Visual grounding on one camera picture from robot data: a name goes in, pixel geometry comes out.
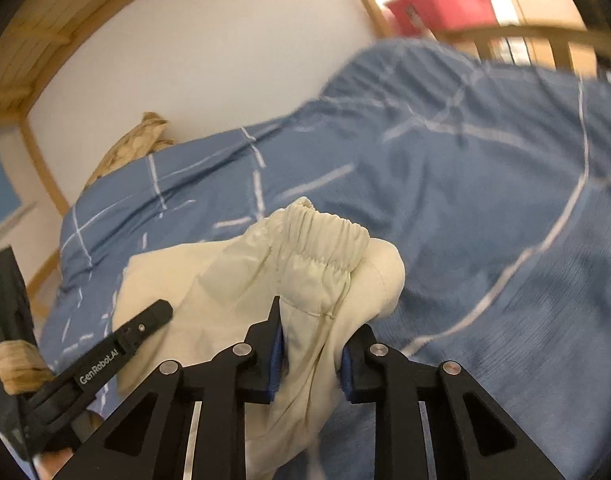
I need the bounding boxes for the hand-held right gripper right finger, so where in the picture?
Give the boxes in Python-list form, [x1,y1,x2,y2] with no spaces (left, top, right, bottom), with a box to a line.
[340,325,566,480]

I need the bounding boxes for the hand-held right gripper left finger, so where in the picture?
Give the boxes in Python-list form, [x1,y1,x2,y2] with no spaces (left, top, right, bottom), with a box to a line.
[50,296,286,480]

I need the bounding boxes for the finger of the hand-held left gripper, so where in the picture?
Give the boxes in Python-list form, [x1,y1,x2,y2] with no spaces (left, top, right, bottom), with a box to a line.
[116,299,174,356]
[0,245,39,346]

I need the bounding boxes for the cream pants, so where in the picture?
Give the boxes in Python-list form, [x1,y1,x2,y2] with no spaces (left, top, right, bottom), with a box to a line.
[113,197,405,480]

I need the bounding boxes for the person's left hand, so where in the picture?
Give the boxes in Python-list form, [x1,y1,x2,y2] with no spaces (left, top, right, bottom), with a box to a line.
[36,447,77,480]

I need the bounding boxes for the tan crumpled cloth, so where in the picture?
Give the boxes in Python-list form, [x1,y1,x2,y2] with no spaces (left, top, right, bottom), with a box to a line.
[0,339,54,395]

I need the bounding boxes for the yellow patterned pillow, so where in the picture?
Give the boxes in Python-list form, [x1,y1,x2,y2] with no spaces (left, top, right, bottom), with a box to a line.
[83,111,175,188]

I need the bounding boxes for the blue checked duvet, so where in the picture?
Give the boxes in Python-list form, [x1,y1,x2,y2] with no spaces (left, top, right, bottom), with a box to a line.
[38,37,611,480]

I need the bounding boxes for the red storage bin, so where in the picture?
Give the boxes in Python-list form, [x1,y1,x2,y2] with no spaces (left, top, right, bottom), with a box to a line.
[384,0,497,36]

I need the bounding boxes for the wooden bunk bed frame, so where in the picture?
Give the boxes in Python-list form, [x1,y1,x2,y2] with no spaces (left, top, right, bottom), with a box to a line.
[0,0,611,321]

